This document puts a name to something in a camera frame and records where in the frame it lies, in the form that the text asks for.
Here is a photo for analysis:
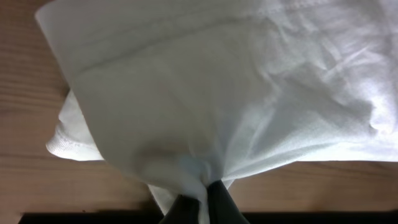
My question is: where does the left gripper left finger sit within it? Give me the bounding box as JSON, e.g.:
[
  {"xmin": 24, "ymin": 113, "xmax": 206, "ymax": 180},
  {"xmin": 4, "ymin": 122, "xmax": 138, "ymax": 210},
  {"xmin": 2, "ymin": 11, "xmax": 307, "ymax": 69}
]
[{"xmin": 159, "ymin": 195, "xmax": 200, "ymax": 224}]

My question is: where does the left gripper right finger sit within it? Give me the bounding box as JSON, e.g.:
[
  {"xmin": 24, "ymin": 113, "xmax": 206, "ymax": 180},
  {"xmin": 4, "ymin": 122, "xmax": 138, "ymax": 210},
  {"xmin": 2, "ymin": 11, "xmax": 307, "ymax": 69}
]
[{"xmin": 207, "ymin": 180, "xmax": 250, "ymax": 224}]

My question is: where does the white t-shirt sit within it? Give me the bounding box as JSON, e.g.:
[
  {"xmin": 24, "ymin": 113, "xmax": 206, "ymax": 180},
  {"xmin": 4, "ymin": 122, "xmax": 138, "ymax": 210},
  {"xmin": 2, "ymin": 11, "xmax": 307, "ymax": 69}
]
[{"xmin": 35, "ymin": 0, "xmax": 397, "ymax": 223}]

